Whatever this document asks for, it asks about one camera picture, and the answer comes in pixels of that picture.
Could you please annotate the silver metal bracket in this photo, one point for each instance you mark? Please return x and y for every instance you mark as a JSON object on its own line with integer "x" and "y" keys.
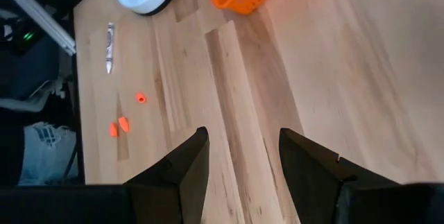
{"x": 41, "y": 17}

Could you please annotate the black aluminium table frame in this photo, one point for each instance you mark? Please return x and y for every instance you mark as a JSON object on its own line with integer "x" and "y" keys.
{"x": 79, "y": 113}

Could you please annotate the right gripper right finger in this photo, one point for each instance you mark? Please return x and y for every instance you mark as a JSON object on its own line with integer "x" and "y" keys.
{"x": 322, "y": 189}

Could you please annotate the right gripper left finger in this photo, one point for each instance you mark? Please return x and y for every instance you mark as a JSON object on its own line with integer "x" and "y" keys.
{"x": 166, "y": 189}

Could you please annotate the white crayon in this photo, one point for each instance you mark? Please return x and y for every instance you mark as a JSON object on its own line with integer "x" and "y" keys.
{"x": 110, "y": 47}

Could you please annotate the dark blue office chair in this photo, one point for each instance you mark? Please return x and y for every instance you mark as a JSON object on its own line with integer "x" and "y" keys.
{"x": 27, "y": 75}

